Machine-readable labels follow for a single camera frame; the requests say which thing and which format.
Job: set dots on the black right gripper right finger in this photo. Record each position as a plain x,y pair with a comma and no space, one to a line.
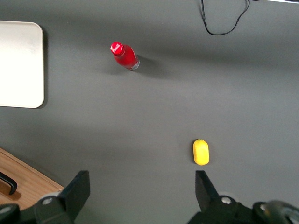
205,191

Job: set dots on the yellow lemon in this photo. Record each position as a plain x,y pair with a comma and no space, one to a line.
201,152

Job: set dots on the beige plastic tray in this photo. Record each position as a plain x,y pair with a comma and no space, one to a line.
21,65

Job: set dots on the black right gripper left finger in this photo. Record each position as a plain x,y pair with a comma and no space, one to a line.
78,191

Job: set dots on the wooden drawer front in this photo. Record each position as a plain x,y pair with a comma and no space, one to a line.
30,182

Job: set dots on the red cola bottle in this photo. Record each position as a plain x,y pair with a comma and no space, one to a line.
125,57

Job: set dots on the wooden drawer cabinet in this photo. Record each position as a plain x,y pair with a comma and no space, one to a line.
28,179

